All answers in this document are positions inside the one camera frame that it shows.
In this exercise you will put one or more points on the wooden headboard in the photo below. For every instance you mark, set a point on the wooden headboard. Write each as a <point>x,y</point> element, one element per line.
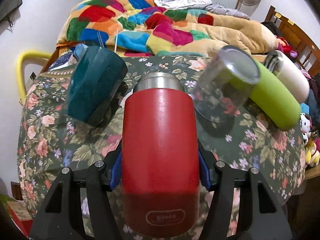
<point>307,50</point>

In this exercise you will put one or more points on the colourful patchwork blanket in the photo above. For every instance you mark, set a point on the colourful patchwork blanket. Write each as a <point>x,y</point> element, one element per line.
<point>141,28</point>

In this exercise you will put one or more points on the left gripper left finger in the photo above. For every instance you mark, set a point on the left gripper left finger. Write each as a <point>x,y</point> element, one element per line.
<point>60,215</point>

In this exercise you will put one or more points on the white thermos cup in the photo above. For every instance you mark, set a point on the white thermos cup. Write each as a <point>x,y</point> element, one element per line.
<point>289,74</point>

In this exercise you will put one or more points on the small wall monitor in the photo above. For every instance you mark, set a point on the small wall monitor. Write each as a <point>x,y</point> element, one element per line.
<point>8,7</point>

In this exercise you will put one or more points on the red plush toy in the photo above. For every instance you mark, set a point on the red plush toy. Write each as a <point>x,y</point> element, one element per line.
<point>286,48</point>

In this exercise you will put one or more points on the green thermos cup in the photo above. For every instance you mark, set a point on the green thermos cup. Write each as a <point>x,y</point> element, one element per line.
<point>275,100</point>

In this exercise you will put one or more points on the grey white checked sheet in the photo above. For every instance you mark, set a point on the grey white checked sheet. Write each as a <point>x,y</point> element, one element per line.
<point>206,5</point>

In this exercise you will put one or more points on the clear glass cup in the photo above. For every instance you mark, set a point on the clear glass cup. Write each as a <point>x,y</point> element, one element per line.
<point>225,84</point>

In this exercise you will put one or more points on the dark teal faceted cup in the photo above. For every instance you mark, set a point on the dark teal faceted cup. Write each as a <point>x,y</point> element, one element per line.
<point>95,81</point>

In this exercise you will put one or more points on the red thermos cup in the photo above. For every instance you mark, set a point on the red thermos cup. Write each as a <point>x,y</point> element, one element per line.
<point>160,158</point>

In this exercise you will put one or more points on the floral green bedspread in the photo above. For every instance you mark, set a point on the floral green bedspread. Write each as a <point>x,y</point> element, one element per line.
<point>49,140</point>

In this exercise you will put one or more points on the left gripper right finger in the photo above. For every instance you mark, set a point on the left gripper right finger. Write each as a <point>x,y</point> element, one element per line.
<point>260,214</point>

